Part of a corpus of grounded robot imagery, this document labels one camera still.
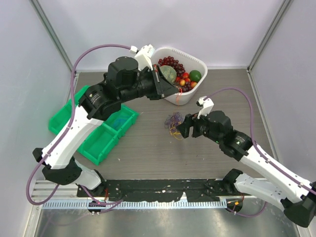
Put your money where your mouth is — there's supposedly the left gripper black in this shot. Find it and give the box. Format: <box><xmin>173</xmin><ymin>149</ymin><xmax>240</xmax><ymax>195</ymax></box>
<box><xmin>119</xmin><ymin>64</ymin><xmax>179</xmax><ymax>103</ymax></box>

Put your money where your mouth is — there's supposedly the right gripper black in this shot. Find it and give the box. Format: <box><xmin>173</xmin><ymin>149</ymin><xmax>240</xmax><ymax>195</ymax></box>
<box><xmin>177</xmin><ymin>108</ymin><xmax>223</xmax><ymax>144</ymax></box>

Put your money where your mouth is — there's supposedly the yellow thin cable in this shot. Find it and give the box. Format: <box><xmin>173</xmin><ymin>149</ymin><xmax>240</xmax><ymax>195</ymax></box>
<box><xmin>169</xmin><ymin>124</ymin><xmax>185</xmax><ymax>141</ymax></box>

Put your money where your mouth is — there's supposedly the purple thin cable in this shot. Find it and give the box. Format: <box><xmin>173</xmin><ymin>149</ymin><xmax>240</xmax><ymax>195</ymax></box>
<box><xmin>163</xmin><ymin>112</ymin><xmax>185</xmax><ymax>130</ymax></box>

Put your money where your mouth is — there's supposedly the red thin cable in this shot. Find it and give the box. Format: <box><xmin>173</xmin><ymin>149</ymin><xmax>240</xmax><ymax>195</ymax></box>
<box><xmin>175</xmin><ymin>87</ymin><xmax>183</xmax><ymax>106</ymax></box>

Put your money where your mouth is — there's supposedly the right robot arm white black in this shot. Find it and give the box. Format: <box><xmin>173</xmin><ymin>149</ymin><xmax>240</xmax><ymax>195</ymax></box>
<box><xmin>177</xmin><ymin>111</ymin><xmax>316</xmax><ymax>228</ymax></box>

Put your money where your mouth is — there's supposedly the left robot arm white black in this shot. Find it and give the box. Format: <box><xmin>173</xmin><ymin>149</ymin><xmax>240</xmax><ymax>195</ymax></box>
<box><xmin>33</xmin><ymin>57</ymin><xmax>178</xmax><ymax>197</ymax></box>

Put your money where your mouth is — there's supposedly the green round melon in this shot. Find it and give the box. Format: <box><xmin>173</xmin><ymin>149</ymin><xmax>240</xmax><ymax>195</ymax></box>
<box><xmin>160</xmin><ymin>65</ymin><xmax>177</xmax><ymax>84</ymax></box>

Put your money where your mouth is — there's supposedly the cherry cluster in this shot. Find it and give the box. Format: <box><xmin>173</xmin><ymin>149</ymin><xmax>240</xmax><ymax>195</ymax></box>
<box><xmin>175</xmin><ymin>72</ymin><xmax>197</xmax><ymax>93</ymax></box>

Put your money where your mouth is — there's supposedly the red grape bunch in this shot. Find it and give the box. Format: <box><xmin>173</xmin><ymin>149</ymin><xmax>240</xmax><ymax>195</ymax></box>
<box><xmin>158</xmin><ymin>56</ymin><xmax>186</xmax><ymax>77</ymax></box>

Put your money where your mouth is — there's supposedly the green lime fruit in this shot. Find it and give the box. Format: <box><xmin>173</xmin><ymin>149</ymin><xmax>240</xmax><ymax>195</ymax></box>
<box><xmin>189</xmin><ymin>70</ymin><xmax>202</xmax><ymax>83</ymax></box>

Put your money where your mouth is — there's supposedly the white plastic basket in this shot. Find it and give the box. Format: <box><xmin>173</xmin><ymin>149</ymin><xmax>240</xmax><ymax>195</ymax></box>
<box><xmin>152</xmin><ymin>47</ymin><xmax>208</xmax><ymax>106</ymax></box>

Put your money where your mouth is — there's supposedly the green compartment tray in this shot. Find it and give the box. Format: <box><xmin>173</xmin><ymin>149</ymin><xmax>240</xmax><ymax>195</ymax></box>
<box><xmin>48</xmin><ymin>98</ymin><xmax>139</xmax><ymax>166</ymax></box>

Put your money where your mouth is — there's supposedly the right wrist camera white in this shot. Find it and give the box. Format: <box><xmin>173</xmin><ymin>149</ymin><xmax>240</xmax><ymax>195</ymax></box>
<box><xmin>196</xmin><ymin>96</ymin><xmax>214</xmax><ymax>119</ymax></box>

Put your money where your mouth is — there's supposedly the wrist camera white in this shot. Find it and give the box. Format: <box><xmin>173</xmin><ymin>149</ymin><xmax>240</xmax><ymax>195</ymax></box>
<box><xmin>129</xmin><ymin>44</ymin><xmax>156</xmax><ymax>71</ymax></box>
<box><xmin>196</xmin><ymin>96</ymin><xmax>214</xmax><ymax>119</ymax></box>

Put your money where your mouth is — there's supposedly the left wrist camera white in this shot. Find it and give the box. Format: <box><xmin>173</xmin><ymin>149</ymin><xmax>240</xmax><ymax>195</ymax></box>
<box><xmin>129</xmin><ymin>44</ymin><xmax>156</xmax><ymax>71</ymax></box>

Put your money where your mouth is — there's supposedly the slotted white cable duct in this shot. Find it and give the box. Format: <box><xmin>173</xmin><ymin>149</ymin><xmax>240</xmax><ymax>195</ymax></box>
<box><xmin>42</xmin><ymin>199</ymin><xmax>227</xmax><ymax>211</ymax></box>

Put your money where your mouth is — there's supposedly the aluminium frame rail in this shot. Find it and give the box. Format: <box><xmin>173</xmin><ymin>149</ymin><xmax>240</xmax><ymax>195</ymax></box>
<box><xmin>31</xmin><ymin>179</ymin><xmax>79</xmax><ymax>199</ymax></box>

